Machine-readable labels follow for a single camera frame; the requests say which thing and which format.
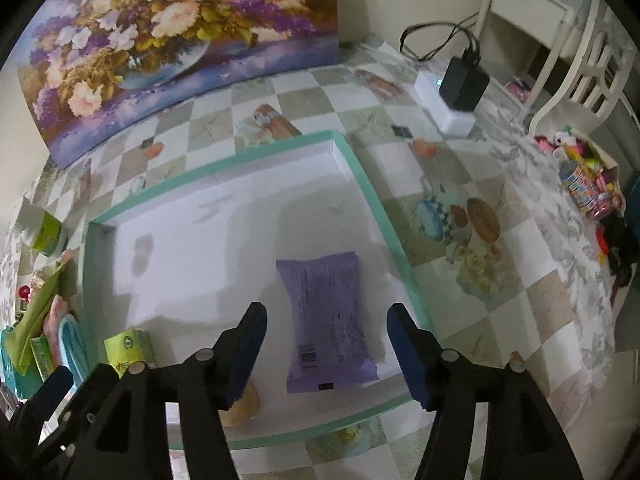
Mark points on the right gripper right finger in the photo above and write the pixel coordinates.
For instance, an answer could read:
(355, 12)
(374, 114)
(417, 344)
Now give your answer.
(524, 439)

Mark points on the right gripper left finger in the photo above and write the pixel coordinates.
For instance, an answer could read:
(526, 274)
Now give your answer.
(116, 424)

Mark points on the small green tissue pack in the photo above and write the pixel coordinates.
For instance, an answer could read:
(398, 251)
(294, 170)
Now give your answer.
(129, 347)

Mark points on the light blue face mask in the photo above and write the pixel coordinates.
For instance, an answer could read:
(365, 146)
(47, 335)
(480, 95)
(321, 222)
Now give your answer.
(72, 349)

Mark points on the lime green microfiber cloth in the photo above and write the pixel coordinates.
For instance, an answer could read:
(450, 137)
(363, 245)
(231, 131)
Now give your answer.
(30, 326)

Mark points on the pink white fuzzy sock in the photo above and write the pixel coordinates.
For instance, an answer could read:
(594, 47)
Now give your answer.
(51, 323)

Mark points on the round tan sponge puff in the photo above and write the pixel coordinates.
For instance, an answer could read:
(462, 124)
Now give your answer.
(242, 410)

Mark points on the purple wet wipes pack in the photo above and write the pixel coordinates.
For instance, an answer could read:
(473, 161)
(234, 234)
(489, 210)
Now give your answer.
(330, 347)

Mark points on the teal plastic toy box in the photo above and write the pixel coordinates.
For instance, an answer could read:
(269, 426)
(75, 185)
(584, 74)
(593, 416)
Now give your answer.
(22, 386)

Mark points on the teal shallow cardboard tray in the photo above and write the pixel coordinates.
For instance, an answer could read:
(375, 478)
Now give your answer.
(184, 259)

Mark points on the checkered picture tablecloth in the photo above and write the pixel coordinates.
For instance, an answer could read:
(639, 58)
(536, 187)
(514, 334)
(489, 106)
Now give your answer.
(506, 261)

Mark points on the white green pill bottle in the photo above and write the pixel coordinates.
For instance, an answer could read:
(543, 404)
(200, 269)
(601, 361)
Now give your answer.
(40, 230)

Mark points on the basket of colourful toys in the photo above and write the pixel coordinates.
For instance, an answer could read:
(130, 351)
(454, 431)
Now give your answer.
(590, 176)

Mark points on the black power adapter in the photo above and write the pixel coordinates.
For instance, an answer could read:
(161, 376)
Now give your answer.
(463, 85)

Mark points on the white power strip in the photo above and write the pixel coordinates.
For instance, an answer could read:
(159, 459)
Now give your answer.
(449, 122)

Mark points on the white chair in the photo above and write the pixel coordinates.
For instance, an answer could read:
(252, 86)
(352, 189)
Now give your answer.
(590, 58)

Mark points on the floral painting canvas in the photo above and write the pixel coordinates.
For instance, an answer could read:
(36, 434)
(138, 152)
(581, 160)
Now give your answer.
(91, 68)

